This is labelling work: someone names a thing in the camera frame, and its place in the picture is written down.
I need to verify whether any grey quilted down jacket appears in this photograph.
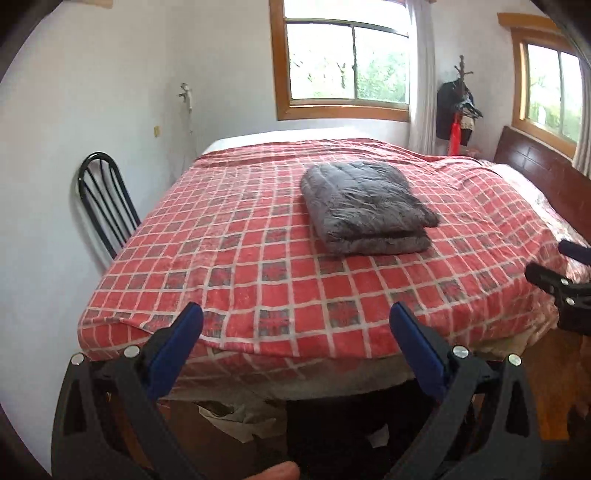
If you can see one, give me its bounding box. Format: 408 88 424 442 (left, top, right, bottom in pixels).
300 161 440 256

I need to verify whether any coat rack with clothes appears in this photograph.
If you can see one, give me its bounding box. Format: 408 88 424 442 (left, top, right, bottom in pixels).
436 55 483 156

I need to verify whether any dark wooden headboard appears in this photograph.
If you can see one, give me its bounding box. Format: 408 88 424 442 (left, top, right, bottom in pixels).
494 126 591 242

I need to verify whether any grey striped curtain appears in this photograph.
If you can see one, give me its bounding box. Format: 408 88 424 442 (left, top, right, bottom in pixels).
573 61 591 178

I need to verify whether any small wooden framed window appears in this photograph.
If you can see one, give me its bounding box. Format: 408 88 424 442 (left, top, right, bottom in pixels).
497 13 583 159

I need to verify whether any black metal chair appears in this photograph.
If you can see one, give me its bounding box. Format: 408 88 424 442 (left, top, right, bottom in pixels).
77 152 140 259

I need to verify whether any white mattress sheet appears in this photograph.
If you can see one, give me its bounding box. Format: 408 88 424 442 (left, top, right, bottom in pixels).
202 126 409 155

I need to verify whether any red plaid bed blanket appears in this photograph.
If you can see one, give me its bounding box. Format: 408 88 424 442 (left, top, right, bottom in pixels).
78 139 590 361

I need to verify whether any white window curtain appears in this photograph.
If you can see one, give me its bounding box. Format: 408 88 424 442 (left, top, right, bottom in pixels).
407 0 437 155

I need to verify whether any large wooden framed window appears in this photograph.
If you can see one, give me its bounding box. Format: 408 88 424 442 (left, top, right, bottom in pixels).
269 1 413 122

